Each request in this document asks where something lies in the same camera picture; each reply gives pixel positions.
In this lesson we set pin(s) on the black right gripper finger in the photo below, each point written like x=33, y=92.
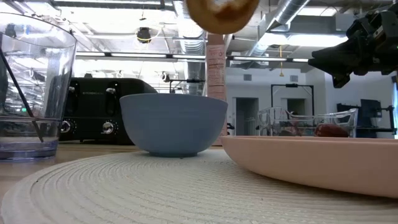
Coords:
x=341, y=80
x=335, y=59

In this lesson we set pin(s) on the red apple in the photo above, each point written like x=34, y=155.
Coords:
x=331, y=130

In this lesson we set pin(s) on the pink cereal box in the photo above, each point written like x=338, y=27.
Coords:
x=216, y=68

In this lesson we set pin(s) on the toasted bagel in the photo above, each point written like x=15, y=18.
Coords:
x=222, y=18

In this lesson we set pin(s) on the clear plastic cup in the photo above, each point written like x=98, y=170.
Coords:
x=46, y=77

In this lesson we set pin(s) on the blue black machine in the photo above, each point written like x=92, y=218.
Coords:
x=370, y=115

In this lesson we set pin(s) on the black metal stand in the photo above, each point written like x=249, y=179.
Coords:
x=292, y=85
x=186, y=81

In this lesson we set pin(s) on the clear plastic container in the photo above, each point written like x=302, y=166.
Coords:
x=273, y=121

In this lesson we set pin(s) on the pink plate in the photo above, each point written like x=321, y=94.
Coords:
x=311, y=161

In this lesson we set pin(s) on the blue bowl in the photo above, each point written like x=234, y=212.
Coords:
x=174, y=124

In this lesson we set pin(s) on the long ceiling light bar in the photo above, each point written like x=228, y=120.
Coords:
x=140, y=55

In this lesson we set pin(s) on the large white plate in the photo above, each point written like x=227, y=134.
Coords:
x=155, y=189

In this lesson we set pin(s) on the black four-slot toaster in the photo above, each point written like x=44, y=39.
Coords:
x=90, y=109

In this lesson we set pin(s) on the silver ventilation duct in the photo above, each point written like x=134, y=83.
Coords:
x=194, y=46
x=289, y=12

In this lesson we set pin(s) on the black ceiling camera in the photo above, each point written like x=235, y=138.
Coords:
x=144, y=35

